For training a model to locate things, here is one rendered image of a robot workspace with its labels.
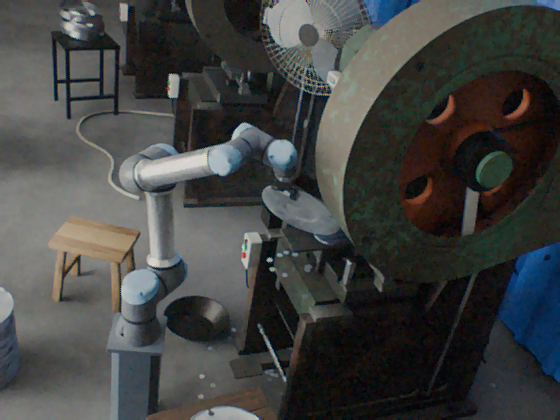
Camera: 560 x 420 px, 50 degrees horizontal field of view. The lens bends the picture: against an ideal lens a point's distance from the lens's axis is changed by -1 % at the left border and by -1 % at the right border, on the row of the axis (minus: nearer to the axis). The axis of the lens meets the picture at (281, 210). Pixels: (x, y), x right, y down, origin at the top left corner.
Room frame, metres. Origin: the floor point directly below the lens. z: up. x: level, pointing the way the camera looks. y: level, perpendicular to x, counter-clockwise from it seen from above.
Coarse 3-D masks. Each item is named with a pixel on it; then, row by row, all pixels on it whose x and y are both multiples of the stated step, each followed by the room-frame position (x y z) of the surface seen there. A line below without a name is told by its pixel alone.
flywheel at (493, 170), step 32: (448, 96) 1.57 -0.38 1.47; (480, 96) 1.57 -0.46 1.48; (544, 96) 1.66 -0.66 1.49; (448, 128) 1.54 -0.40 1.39; (480, 128) 1.54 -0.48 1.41; (544, 128) 1.68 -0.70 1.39; (416, 160) 1.51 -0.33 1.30; (448, 160) 1.52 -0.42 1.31; (480, 160) 1.45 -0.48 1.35; (512, 160) 1.50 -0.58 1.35; (544, 160) 1.68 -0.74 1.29; (448, 192) 1.57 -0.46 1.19; (480, 192) 1.48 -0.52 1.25; (512, 192) 1.67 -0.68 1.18; (416, 224) 1.54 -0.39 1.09; (448, 224) 1.58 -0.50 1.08; (480, 224) 1.62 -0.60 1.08
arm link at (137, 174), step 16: (224, 144) 1.47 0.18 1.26; (240, 144) 1.47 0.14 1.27; (128, 160) 1.61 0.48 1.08; (144, 160) 1.58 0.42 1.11; (160, 160) 1.54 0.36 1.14; (176, 160) 1.50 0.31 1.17; (192, 160) 1.47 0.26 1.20; (208, 160) 1.43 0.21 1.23; (224, 160) 1.40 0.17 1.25; (240, 160) 1.43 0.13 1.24; (128, 176) 1.54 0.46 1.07; (144, 176) 1.53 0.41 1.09; (160, 176) 1.50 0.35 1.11; (176, 176) 1.49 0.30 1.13; (192, 176) 1.47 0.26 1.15; (144, 192) 1.55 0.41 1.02
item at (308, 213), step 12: (264, 192) 1.82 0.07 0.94; (276, 192) 1.79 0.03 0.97; (300, 192) 1.73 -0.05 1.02; (276, 204) 1.84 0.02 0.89; (288, 204) 1.82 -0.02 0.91; (300, 204) 1.78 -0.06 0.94; (312, 204) 1.74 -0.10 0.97; (324, 204) 1.72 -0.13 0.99; (288, 216) 1.86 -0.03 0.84; (300, 216) 1.84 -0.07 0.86; (312, 216) 1.80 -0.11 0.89; (324, 216) 1.76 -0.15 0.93; (300, 228) 1.88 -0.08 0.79; (312, 228) 1.84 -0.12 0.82; (324, 228) 1.81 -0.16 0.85; (336, 228) 1.77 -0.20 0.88
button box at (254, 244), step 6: (246, 234) 2.02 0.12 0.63; (252, 234) 2.03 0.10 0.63; (252, 240) 1.99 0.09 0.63; (258, 240) 1.99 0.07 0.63; (252, 246) 1.97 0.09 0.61; (258, 246) 1.98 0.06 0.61; (246, 252) 1.99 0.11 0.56; (252, 252) 1.98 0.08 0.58; (258, 252) 1.99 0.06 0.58; (246, 258) 1.99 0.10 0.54; (252, 258) 1.98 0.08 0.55; (258, 258) 1.99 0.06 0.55; (246, 264) 1.98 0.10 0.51; (252, 264) 1.98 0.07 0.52; (258, 264) 1.99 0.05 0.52; (246, 270) 2.04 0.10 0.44; (246, 276) 2.05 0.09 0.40; (246, 282) 2.05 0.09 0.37
